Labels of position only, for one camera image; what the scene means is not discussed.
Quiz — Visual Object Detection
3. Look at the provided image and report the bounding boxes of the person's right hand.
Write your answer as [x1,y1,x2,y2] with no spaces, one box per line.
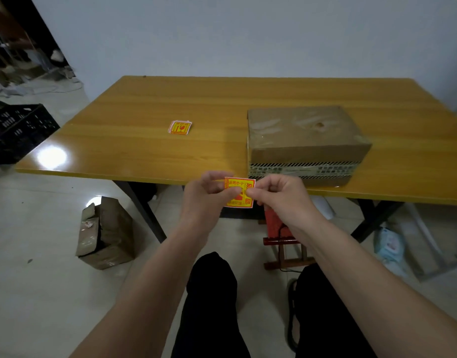
[246,174,319,239]

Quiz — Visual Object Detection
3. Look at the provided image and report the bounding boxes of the person's left hand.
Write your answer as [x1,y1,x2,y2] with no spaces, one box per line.
[178,171,243,234]

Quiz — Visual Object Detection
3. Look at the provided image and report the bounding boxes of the person's left forearm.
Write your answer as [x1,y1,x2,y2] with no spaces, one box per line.
[70,224,211,358]

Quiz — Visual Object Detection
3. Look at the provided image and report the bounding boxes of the white plastic bag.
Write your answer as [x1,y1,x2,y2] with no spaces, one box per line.
[311,196,336,221]

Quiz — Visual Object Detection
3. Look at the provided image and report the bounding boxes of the open cardboard box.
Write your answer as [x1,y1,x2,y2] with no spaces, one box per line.
[76,196,136,270]

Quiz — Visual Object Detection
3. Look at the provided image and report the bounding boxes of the taped brown cardboard box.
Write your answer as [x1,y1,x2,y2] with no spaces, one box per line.
[247,106,373,188]

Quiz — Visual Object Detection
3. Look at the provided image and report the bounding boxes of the yellow red sticker label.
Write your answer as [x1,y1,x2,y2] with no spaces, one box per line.
[224,177,256,209]

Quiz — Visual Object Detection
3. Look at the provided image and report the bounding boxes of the black plastic crate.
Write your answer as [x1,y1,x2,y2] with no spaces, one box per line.
[0,103,61,165]

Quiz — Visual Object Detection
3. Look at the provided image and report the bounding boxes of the person's leg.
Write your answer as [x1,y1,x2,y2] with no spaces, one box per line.
[171,251,251,358]
[295,263,378,358]

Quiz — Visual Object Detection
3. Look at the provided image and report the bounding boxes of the wooden table with black legs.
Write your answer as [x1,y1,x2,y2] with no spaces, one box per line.
[14,75,457,244]

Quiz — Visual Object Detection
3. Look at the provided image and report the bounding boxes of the black cable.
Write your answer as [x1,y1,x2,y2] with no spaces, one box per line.
[286,278,300,351]

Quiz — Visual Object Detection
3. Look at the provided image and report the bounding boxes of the person's right leg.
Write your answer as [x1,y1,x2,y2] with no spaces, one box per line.
[295,263,378,358]

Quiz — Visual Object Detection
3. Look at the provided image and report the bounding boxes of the person's left leg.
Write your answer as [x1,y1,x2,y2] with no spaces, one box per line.
[171,251,251,358]

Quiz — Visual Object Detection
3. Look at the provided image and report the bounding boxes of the person's right forearm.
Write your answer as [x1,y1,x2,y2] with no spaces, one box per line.
[295,216,457,358]

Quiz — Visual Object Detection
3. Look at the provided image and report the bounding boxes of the red wooden stool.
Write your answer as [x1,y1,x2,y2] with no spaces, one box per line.
[263,207,316,271]

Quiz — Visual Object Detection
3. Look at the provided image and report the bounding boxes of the blue white plastic packet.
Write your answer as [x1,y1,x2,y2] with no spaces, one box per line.
[375,227,406,270]

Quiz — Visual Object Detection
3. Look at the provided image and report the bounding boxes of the stack of yellow red stickers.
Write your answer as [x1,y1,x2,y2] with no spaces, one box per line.
[168,120,193,135]

